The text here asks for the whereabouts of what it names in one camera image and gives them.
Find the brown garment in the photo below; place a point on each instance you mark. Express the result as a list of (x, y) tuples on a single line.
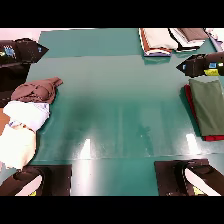
[(35, 91)]

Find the folded orange garment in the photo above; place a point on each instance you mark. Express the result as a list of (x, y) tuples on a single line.
[(144, 43)]

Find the folded red garment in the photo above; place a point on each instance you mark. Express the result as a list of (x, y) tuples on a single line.
[(190, 100)]

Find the white garment with lilac print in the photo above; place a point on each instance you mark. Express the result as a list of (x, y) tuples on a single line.
[(26, 115)]

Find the folded beige garment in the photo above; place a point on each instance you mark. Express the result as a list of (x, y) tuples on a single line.
[(160, 38)]

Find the folded olive green garment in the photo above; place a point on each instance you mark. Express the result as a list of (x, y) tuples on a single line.
[(210, 106)]

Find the folded white garment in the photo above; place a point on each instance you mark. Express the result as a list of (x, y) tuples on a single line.
[(181, 40)]

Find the cream garment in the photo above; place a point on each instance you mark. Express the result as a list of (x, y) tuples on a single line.
[(16, 146)]

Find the folded grey-brown garment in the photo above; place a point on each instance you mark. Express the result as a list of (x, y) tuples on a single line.
[(195, 33)]

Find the pale lilac garment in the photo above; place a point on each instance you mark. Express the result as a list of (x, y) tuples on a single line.
[(217, 38)]

